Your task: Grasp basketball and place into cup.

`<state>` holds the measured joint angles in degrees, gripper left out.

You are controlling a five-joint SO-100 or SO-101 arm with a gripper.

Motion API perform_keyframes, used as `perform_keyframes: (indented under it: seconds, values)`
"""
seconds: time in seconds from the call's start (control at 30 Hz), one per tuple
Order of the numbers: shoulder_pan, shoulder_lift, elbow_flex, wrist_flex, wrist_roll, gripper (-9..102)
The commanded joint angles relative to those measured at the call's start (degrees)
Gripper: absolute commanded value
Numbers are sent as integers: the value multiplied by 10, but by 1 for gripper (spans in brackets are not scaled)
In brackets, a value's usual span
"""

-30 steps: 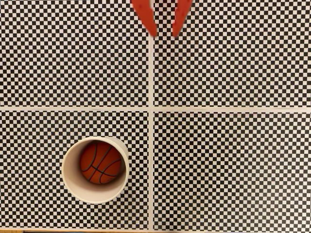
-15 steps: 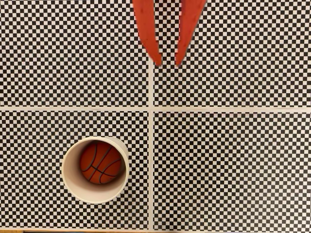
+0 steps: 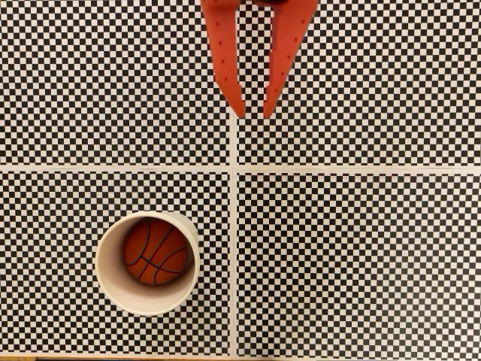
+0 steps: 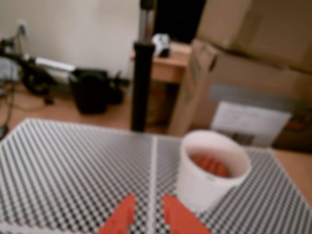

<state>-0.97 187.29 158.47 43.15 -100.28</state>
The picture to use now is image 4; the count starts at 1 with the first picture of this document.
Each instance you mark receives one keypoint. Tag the cream paper cup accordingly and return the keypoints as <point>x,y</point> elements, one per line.
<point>202,190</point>

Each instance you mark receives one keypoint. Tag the black white checkerboard sheet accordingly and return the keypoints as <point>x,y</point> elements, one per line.
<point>73,158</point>
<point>256,195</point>

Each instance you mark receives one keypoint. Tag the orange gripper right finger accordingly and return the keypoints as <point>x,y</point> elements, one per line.
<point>180,219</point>

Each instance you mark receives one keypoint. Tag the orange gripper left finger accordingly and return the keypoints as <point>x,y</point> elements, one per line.
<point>120,219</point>

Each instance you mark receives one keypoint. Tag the orange foam mini basketball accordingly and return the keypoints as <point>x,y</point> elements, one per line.
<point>209,164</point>

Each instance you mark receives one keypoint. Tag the silver metal bar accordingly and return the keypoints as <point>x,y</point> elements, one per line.
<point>54,64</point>

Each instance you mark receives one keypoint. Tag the white label on box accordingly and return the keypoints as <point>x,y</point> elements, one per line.
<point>248,122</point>

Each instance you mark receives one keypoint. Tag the large brown cardboard box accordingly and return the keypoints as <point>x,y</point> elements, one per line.
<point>195,97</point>

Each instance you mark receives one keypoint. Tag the black floor equipment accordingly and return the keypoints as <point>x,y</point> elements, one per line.
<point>36,83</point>

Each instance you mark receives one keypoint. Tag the wooden side table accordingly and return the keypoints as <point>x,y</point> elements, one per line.
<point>168,68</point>

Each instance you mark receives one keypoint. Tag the black camera stand pole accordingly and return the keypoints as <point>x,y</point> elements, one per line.
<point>142,85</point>

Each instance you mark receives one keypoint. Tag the white and black gadget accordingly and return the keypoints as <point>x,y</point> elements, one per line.
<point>161,44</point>

